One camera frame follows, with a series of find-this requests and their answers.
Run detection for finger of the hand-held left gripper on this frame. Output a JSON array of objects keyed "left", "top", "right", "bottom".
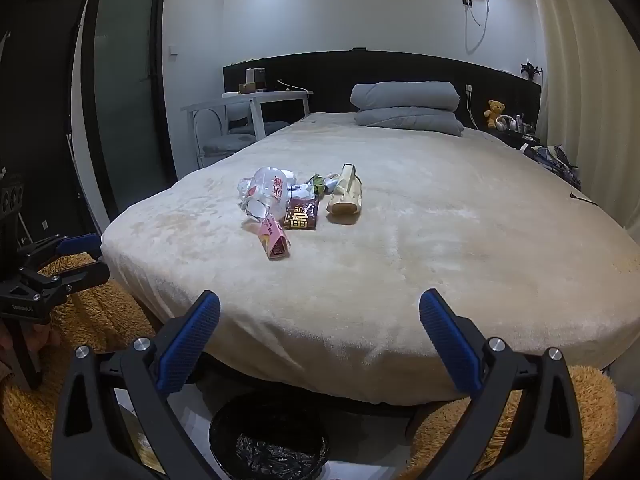
[
  {"left": 50, "top": 261, "right": 111, "bottom": 301},
  {"left": 17, "top": 234, "right": 102, "bottom": 273}
]

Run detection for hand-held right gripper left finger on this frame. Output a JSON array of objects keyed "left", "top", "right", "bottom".
[{"left": 52, "top": 290, "right": 221, "bottom": 480}]

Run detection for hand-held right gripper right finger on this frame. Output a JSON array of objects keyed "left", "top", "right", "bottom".
[{"left": 419, "top": 289, "right": 591, "bottom": 480}]

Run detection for black trash bin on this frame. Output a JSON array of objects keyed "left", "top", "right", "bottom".
[{"left": 209, "top": 391, "right": 331, "bottom": 480}]

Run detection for orange fluffy rug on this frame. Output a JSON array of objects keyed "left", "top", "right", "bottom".
[{"left": 0, "top": 252, "right": 620, "bottom": 480}]

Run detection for bed with beige blanket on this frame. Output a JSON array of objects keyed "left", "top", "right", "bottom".
[{"left": 100, "top": 110, "right": 640, "bottom": 406}]

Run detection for black cabinet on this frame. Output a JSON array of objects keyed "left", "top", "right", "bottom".
[{"left": 0, "top": 0, "right": 90, "bottom": 246}]

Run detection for brown snack packet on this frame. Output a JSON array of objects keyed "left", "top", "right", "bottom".
[{"left": 283, "top": 196, "right": 320, "bottom": 231}]

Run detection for clear plastic cup red print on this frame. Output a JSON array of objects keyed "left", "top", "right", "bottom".
[{"left": 252, "top": 166, "right": 297, "bottom": 213}]

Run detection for white chair grey cushion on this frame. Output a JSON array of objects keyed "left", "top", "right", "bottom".
[{"left": 192, "top": 105, "right": 291, "bottom": 168}]

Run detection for pile of patterned clothes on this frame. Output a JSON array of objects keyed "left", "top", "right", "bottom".
[{"left": 520, "top": 142, "right": 582, "bottom": 188}]

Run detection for dark nightstand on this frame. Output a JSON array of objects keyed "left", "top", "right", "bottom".
[{"left": 495, "top": 127, "right": 542, "bottom": 150}]

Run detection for grey folded quilt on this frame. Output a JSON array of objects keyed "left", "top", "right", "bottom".
[{"left": 354, "top": 109, "right": 465, "bottom": 137}]

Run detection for white side table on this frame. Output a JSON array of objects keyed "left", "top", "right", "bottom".
[{"left": 181, "top": 91, "right": 314, "bottom": 142}]

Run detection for brown teddy bear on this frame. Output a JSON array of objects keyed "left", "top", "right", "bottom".
[{"left": 483, "top": 100, "right": 506, "bottom": 128}]

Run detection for grey pillows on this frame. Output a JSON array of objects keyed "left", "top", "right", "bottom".
[{"left": 350, "top": 81, "right": 460, "bottom": 112}]

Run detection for black headboard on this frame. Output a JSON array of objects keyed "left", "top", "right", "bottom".
[{"left": 223, "top": 49, "right": 542, "bottom": 132}]

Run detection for cream curtain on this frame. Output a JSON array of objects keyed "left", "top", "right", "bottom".
[{"left": 522, "top": 0, "right": 640, "bottom": 231}]

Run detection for frosted glass door black frame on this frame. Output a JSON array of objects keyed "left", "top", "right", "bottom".
[{"left": 81, "top": 0, "right": 177, "bottom": 217}]

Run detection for white charger with cable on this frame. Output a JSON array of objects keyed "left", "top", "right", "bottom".
[{"left": 465, "top": 84, "right": 481, "bottom": 131}]

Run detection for white wall cable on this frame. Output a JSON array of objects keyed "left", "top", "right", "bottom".
[{"left": 464, "top": 0, "right": 491, "bottom": 55}]

